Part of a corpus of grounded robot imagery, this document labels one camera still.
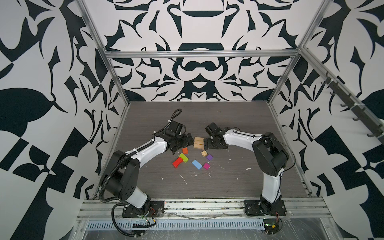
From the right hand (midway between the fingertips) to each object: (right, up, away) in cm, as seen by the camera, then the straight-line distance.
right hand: (211, 144), depth 96 cm
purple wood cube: (-2, -7, -5) cm, 8 cm away
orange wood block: (-17, -3, -2) cm, 17 cm away
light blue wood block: (-10, -10, -7) cm, 16 cm away
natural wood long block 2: (-8, +1, 0) cm, 8 cm away
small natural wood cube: (-5, -5, -4) cm, 8 cm away
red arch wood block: (-20, -8, -8) cm, 23 cm away
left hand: (-14, +4, -8) cm, 16 cm away
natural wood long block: (-8, +3, 0) cm, 9 cm away
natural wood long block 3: (-8, 0, 0) cm, 8 cm away
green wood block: (-17, -7, -6) cm, 19 cm away
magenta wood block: (-4, -11, -7) cm, 14 cm away
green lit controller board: (+25, -34, -25) cm, 49 cm away
